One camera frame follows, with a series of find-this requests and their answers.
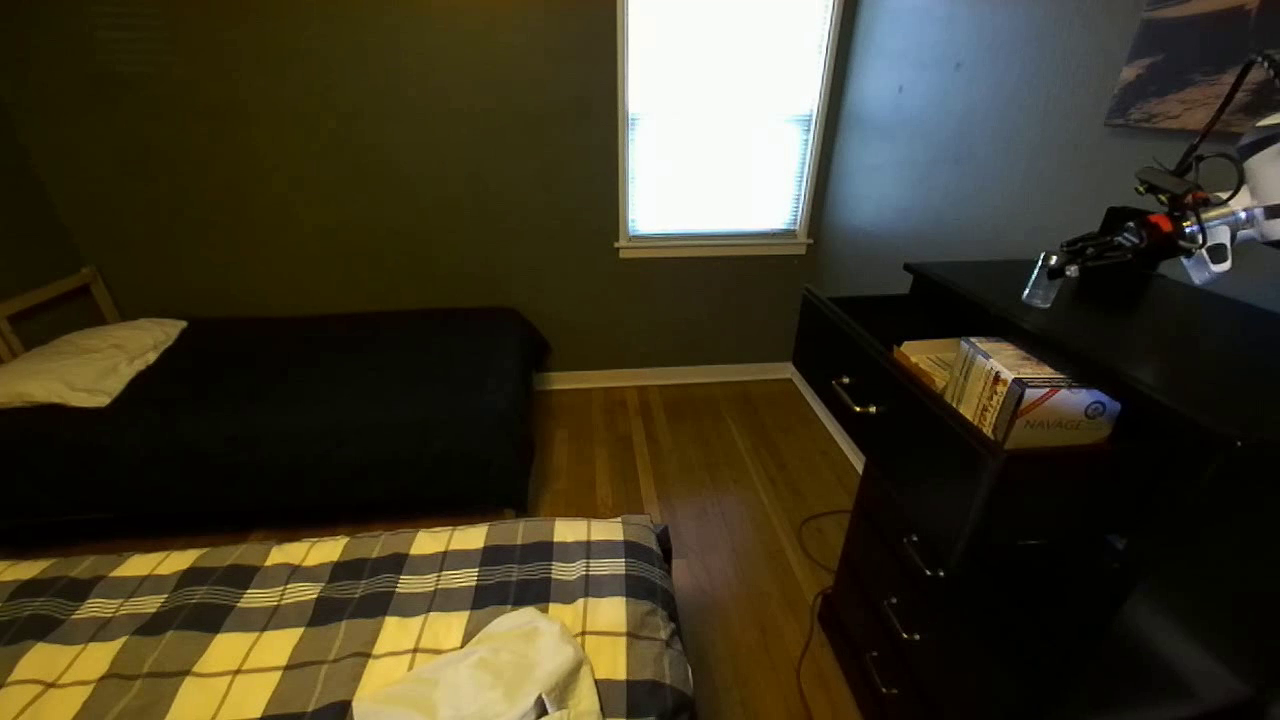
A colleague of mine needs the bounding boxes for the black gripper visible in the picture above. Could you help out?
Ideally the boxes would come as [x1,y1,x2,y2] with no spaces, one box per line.
[1062,210,1185,276]

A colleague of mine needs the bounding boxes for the clear plastic container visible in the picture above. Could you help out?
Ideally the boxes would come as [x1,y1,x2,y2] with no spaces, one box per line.
[1022,251,1065,310]

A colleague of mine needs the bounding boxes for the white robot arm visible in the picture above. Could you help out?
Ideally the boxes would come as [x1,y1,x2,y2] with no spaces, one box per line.
[1050,50,1280,283]

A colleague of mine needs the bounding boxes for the open black top drawer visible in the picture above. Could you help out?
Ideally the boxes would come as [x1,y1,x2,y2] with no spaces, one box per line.
[793,294,1075,468]

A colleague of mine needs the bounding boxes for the black dresser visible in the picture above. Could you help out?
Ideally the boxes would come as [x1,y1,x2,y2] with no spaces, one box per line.
[820,259,1280,720]

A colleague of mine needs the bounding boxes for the white framed window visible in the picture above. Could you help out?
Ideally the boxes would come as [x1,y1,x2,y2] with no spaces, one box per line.
[615,0,850,259]

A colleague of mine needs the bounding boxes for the white cloth on bed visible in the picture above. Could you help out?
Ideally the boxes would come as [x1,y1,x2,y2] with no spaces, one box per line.
[354,610,605,720]

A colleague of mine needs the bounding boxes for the black covered bed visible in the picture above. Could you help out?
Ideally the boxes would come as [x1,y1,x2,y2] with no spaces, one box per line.
[0,310,548,545]

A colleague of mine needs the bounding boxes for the plaid yellow grey bed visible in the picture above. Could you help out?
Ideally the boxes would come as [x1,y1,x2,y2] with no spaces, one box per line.
[0,518,695,720]

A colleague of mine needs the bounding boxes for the wooden headboard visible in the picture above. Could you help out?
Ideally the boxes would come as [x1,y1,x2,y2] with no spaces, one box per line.
[0,266,120,361]

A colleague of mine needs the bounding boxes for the white pillow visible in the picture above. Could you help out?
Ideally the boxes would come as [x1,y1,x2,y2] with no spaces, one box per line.
[0,317,186,409]

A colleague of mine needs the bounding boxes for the wall picture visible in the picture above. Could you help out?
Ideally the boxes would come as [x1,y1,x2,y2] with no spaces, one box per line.
[1107,0,1280,131]

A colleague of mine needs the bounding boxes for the cable on floor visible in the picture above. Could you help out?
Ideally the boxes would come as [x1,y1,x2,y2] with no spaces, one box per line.
[789,506,858,720]

